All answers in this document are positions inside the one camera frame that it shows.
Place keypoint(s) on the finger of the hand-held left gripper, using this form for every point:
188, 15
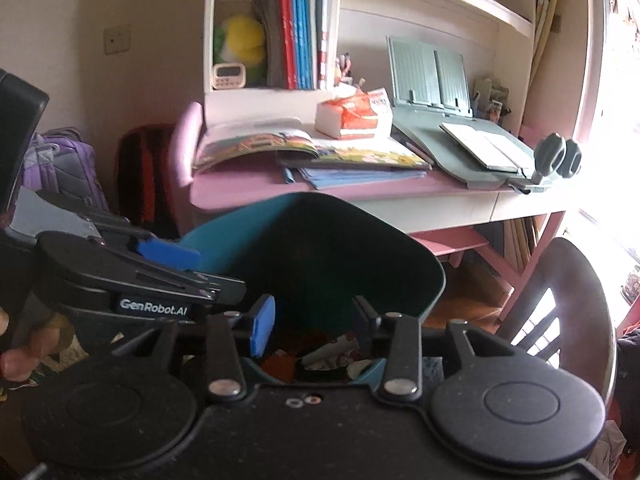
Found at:
210, 287
170, 255

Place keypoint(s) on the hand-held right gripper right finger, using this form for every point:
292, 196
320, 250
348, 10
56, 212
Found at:
367, 335

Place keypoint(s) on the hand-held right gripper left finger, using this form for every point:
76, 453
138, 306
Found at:
262, 325

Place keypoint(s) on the printed white wrapper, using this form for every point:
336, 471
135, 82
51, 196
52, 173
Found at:
340, 355

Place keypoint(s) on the teal trash bin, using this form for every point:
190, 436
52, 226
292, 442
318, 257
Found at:
400, 270

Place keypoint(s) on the person's left hand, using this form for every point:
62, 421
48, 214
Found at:
22, 360

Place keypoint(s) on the red and black backpack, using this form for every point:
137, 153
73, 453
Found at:
147, 180

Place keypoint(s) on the pink desk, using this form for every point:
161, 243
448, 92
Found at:
250, 190

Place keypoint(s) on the purple backpack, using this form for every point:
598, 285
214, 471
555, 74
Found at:
65, 165

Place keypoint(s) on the open picture book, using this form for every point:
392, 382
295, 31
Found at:
250, 142

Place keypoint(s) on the blue paper folder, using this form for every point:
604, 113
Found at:
350, 177

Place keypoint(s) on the flat colourful picture book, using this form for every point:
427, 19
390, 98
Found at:
370, 155

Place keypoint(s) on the flat boards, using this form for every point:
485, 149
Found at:
522, 242

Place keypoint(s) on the white digital timer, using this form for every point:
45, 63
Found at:
227, 77

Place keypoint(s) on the dark wooden chair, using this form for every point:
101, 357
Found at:
575, 290

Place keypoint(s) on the orange white tissue pack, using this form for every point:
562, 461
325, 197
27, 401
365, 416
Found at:
350, 117

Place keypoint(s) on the open white notebook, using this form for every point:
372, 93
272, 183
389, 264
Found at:
487, 147

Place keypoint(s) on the yellow plush toy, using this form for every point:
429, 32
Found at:
242, 42

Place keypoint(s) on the small figurines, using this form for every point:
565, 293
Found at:
345, 67

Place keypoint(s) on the grey clamp knob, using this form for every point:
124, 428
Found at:
552, 152

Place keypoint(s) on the row of books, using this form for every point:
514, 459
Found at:
300, 30

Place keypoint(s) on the pile of clothes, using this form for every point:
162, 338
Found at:
622, 385

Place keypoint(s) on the pen holder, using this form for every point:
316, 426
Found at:
492, 97

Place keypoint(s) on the grey green book stand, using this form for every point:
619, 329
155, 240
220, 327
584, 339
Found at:
415, 70

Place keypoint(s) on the white desk shelf unit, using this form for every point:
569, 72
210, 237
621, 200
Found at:
415, 25

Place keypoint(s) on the patterned curtain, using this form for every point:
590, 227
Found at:
547, 10

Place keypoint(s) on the cream wall switch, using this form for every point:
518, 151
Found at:
117, 40

